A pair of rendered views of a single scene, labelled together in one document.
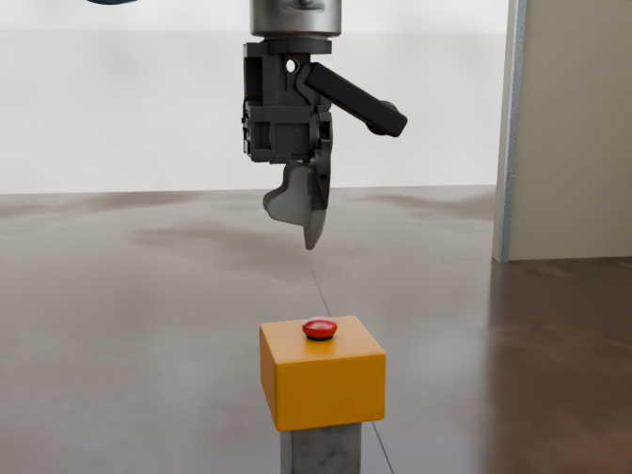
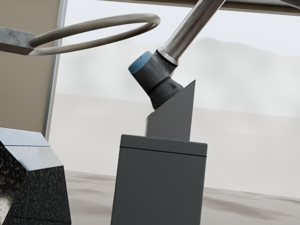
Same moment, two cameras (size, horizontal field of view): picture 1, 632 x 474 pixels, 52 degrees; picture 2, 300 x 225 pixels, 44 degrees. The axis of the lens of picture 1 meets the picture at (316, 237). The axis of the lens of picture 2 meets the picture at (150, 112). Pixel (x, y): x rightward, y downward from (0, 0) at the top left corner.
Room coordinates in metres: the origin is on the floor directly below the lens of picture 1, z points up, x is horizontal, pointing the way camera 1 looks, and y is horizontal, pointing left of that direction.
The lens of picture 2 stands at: (-1.16, 0.63, 0.80)
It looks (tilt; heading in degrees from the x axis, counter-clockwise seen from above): 5 degrees up; 12
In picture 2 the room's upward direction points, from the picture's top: 6 degrees clockwise
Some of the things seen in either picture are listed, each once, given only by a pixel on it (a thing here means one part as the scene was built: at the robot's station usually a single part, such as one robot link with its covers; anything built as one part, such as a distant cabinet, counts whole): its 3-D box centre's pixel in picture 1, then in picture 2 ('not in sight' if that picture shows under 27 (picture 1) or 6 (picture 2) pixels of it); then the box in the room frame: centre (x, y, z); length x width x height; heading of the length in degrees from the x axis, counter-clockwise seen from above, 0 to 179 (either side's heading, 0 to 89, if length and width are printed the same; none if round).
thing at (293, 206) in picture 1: (295, 210); not in sight; (0.65, 0.02, 1.23); 0.06 x 0.03 x 0.09; 102
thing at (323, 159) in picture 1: (317, 165); not in sight; (0.65, 0.00, 1.27); 0.05 x 0.02 x 0.09; 12
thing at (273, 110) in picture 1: (289, 102); not in sight; (0.67, 0.03, 1.33); 0.09 x 0.08 x 0.12; 102
